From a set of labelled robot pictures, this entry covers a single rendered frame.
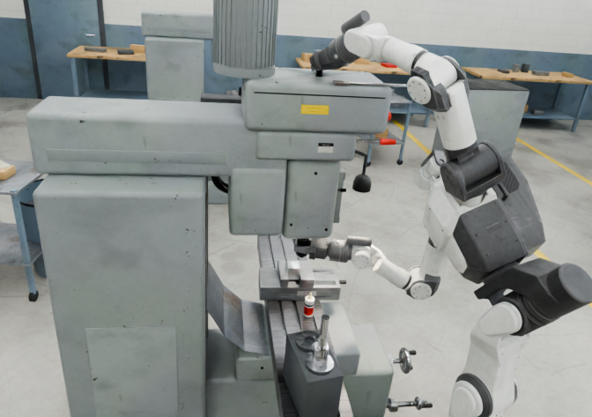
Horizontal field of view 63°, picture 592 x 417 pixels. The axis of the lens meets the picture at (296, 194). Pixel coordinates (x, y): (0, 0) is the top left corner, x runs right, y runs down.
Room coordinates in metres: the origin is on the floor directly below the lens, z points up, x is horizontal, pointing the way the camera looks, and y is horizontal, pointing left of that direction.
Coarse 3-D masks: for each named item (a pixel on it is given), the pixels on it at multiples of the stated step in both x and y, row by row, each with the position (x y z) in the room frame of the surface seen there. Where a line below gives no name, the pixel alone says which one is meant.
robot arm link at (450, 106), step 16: (416, 80) 1.25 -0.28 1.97; (464, 80) 1.27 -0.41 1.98; (416, 96) 1.26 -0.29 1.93; (432, 96) 1.23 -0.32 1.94; (448, 96) 1.23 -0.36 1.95; (464, 96) 1.24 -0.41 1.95; (448, 112) 1.23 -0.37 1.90; (464, 112) 1.24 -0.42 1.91; (448, 128) 1.24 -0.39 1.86; (464, 128) 1.24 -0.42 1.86; (448, 144) 1.25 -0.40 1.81; (464, 144) 1.24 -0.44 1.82
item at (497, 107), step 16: (480, 80) 6.16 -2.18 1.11; (496, 80) 6.26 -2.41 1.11; (480, 96) 5.65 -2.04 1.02; (496, 96) 5.71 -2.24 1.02; (512, 96) 5.76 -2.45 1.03; (528, 96) 5.82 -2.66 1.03; (480, 112) 5.67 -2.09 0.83; (496, 112) 5.72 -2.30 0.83; (512, 112) 5.78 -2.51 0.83; (480, 128) 5.68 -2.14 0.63; (496, 128) 5.74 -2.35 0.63; (512, 128) 5.80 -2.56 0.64; (496, 144) 5.75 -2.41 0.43; (512, 144) 5.81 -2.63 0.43
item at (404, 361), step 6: (402, 348) 1.75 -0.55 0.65; (390, 354) 1.72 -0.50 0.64; (402, 354) 1.75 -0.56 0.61; (408, 354) 1.70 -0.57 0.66; (414, 354) 1.72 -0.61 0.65; (390, 360) 1.69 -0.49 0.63; (396, 360) 1.71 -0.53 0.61; (402, 360) 1.71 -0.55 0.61; (408, 360) 1.68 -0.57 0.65; (402, 366) 1.72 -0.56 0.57; (408, 366) 1.67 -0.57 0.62; (408, 372) 1.67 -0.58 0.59
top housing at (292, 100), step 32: (256, 96) 1.46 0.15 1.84; (288, 96) 1.48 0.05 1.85; (320, 96) 1.50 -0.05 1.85; (352, 96) 1.52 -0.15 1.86; (384, 96) 1.53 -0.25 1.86; (256, 128) 1.47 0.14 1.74; (288, 128) 1.48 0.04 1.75; (320, 128) 1.50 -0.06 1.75; (352, 128) 1.52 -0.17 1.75; (384, 128) 1.54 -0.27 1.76
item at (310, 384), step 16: (288, 336) 1.27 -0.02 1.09; (304, 336) 1.26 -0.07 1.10; (288, 352) 1.24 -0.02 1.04; (304, 352) 1.20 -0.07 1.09; (288, 368) 1.23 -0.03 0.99; (304, 368) 1.13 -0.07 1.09; (320, 368) 1.12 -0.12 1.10; (336, 368) 1.14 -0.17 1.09; (288, 384) 1.22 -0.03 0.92; (304, 384) 1.09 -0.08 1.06; (320, 384) 1.09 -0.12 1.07; (336, 384) 1.11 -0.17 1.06; (304, 400) 1.08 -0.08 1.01; (320, 400) 1.09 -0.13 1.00; (336, 400) 1.11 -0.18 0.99; (304, 416) 1.08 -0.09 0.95; (320, 416) 1.09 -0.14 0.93; (336, 416) 1.11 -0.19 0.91
